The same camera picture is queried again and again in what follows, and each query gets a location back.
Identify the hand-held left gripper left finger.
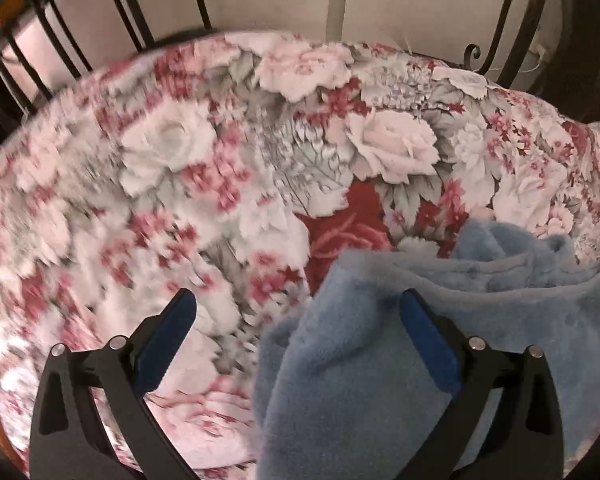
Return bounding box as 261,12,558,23
30,287,198,480

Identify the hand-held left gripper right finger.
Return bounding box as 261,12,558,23
399,287,566,480

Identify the blue fleece zip jacket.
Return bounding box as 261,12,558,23
252,217,600,480

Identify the floral printed blanket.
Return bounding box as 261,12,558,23
0,30,600,466

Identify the black metal side table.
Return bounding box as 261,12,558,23
0,0,212,128

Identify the black metal bed frame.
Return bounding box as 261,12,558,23
462,0,568,88

